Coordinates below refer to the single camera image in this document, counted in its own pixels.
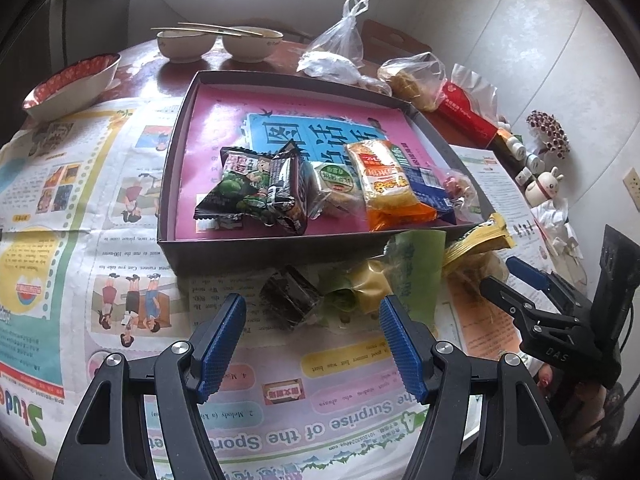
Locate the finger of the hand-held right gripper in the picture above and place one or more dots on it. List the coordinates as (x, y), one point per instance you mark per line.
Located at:
(505, 295)
(525, 270)

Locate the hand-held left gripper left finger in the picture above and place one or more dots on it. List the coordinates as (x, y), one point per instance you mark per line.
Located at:
(220, 347)

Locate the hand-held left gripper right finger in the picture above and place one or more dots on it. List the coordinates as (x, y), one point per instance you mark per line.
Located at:
(402, 347)

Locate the yellow snack packet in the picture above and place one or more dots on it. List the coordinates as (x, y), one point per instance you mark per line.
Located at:
(475, 245)

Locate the dark brown cake packet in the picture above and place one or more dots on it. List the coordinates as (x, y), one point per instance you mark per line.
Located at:
(290, 295)

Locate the grey shallow cardboard box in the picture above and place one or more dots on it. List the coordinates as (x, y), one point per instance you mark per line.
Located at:
(250, 256)

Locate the red candy packet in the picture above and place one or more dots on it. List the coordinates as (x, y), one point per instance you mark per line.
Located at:
(457, 185)

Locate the orange bread packet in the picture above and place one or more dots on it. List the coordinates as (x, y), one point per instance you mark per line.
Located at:
(387, 185)

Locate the black chocolate bar packet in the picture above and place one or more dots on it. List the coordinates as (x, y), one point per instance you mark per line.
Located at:
(290, 185)

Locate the round green-labelled pastry packet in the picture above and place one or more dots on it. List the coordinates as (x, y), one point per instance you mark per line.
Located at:
(335, 180)

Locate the person's right hand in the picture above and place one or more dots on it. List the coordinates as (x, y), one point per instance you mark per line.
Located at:
(590, 410)

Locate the crumpled white tissue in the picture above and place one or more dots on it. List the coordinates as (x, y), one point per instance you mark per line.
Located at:
(552, 217)

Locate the rabbit figurine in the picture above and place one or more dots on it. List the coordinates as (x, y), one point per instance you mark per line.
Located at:
(542, 187)

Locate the green plastic wrapper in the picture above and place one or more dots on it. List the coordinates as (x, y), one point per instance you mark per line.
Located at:
(420, 265)

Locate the small white bottle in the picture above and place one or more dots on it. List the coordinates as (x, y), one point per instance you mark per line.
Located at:
(524, 179)
(534, 162)

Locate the white paper leaflet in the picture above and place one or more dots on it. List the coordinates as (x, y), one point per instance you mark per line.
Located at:
(500, 175)

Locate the blue snack packet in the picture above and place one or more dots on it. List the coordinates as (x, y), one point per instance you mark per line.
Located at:
(430, 187)

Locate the orange labelled small bottle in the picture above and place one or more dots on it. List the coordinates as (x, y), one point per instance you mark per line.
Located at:
(510, 144)

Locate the dotted flower ornament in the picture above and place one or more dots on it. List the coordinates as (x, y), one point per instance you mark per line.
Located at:
(547, 130)

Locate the black green pea packet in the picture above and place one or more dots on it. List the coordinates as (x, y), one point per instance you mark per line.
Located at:
(235, 195)

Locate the red paper package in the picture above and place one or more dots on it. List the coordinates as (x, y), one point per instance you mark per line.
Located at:
(467, 112)

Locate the colourful newspaper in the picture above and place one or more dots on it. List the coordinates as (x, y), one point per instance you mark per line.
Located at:
(75, 260)

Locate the white crinkled bag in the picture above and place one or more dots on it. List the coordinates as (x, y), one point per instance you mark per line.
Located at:
(475, 82)

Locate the plastic bag of pastries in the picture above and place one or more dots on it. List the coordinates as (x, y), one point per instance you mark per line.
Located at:
(410, 82)

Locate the small clear plastic bag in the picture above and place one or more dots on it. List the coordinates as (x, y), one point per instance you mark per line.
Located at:
(375, 85)

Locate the brown wooden chair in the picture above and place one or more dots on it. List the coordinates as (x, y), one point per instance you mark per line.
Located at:
(395, 40)

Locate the white crumpled plastic bag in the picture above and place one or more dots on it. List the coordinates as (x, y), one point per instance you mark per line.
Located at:
(327, 67)

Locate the white ceramic bowl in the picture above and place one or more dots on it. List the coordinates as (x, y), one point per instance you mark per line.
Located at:
(182, 47)
(252, 47)

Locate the red patterned bowl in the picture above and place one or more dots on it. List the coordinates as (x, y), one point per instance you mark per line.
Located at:
(70, 85)

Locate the chopstick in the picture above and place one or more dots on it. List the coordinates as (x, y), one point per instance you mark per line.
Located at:
(220, 29)
(185, 30)

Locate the grey refrigerator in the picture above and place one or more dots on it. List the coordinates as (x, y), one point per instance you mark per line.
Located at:
(95, 5)

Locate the wall socket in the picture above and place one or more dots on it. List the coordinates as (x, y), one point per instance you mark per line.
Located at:
(632, 187)

